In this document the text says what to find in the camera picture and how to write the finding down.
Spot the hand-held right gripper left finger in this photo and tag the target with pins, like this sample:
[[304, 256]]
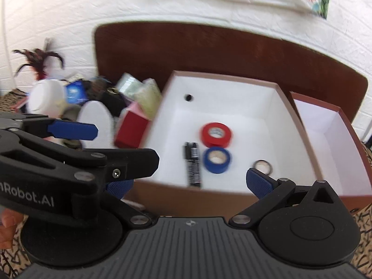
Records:
[[119, 188]]

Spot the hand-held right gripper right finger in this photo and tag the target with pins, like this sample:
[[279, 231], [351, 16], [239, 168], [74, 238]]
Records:
[[260, 183]]

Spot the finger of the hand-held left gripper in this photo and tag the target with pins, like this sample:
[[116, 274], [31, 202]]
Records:
[[72, 130], [128, 159]]

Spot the blue tape roll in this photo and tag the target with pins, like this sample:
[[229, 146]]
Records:
[[207, 165]]

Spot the black marker pen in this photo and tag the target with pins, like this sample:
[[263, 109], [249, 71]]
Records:
[[193, 168]]

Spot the brown cardboard box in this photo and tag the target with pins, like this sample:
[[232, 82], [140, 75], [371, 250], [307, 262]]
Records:
[[247, 116]]

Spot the red tape roll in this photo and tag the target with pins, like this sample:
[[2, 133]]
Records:
[[205, 138]]

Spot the person's left hand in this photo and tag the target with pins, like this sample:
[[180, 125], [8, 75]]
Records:
[[8, 226]]

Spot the white oval lid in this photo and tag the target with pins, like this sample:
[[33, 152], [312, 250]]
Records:
[[96, 116]]

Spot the red box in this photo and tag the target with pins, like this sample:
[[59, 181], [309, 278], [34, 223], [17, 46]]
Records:
[[130, 129]]

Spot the blue packet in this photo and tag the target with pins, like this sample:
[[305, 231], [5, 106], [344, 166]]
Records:
[[76, 91]]

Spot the white plastic bowl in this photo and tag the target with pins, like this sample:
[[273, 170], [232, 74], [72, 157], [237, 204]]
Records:
[[46, 98]]

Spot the black pouch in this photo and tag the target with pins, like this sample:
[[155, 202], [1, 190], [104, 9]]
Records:
[[112, 101]]

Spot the pink packet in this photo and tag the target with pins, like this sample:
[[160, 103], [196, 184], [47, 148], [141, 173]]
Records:
[[135, 109]]

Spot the green white small box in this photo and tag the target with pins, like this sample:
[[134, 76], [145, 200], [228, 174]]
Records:
[[149, 96]]

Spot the dark red box lid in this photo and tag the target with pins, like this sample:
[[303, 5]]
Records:
[[325, 142]]

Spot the red black feather shuttlecock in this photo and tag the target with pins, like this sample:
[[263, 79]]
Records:
[[39, 61]]

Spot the letter printed brown blanket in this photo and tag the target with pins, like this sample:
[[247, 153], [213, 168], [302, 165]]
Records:
[[363, 223]]

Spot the brown wooden headboard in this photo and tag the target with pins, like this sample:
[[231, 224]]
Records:
[[203, 49]]

